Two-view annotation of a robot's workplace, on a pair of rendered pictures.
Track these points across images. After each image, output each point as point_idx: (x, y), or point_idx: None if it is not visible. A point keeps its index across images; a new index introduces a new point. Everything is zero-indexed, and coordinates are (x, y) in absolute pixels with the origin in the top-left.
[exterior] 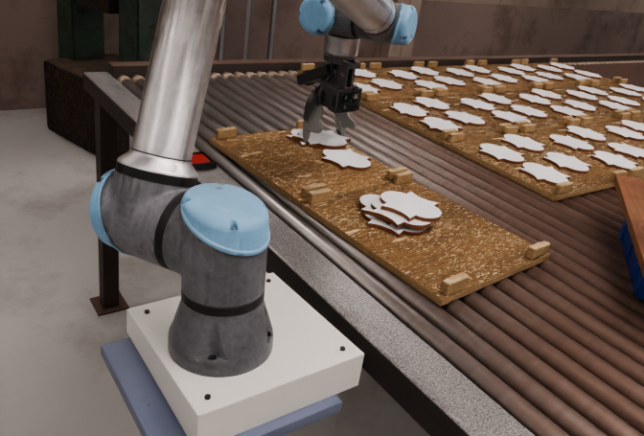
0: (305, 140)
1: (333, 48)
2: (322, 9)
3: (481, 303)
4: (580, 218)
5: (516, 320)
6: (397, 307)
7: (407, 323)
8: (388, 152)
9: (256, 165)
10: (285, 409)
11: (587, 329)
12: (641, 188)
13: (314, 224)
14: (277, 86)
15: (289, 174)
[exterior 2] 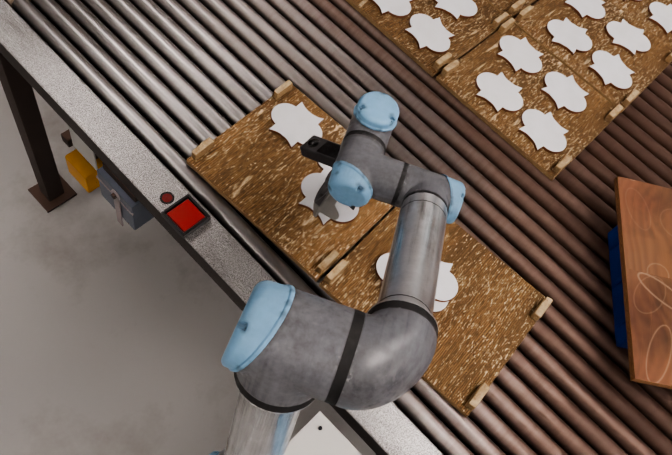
0: (315, 216)
1: None
2: (360, 195)
3: (496, 398)
4: (574, 205)
5: (524, 414)
6: (431, 428)
7: (441, 445)
8: None
9: (254, 212)
10: None
11: (576, 399)
12: (639, 205)
13: None
14: None
15: (294, 223)
